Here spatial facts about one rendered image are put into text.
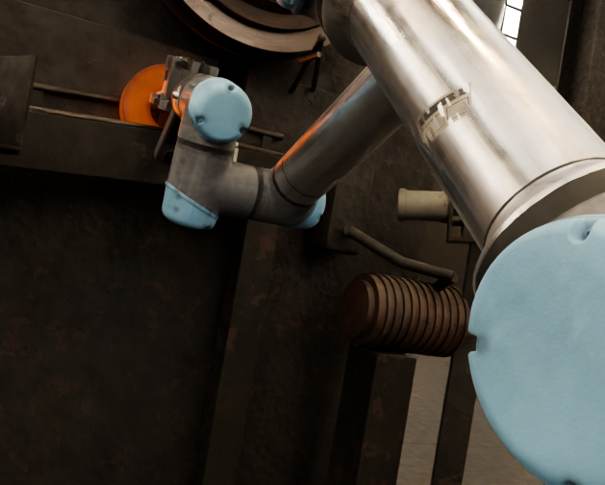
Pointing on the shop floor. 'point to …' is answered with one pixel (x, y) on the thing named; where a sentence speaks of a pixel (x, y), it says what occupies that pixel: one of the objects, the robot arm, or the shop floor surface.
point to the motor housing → (387, 368)
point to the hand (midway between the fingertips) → (169, 100)
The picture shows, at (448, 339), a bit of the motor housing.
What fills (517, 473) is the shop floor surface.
